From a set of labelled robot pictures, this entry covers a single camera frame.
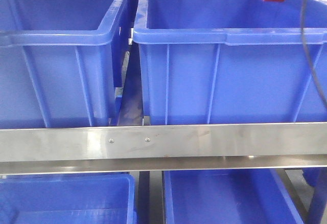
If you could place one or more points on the blue upper shelf bin right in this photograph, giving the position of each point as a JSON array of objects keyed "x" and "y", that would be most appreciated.
[{"x": 224, "y": 61}]

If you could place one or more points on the blue shelf bin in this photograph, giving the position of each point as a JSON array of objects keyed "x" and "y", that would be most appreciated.
[
  {"x": 80, "y": 198},
  {"x": 224, "y": 61},
  {"x": 227, "y": 196},
  {"x": 61, "y": 61}
]

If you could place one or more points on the blue lower shelf bin right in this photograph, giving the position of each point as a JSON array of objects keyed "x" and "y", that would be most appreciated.
[{"x": 227, "y": 196}]

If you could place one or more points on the blue upper shelf bin left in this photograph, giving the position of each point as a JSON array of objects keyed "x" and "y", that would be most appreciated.
[{"x": 61, "y": 61}]

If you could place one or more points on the blue lower shelf bin left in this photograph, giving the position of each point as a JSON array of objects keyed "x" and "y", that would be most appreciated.
[{"x": 80, "y": 198}]

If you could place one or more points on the steel shelf front rail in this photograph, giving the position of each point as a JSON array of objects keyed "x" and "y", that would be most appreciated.
[{"x": 168, "y": 147}]

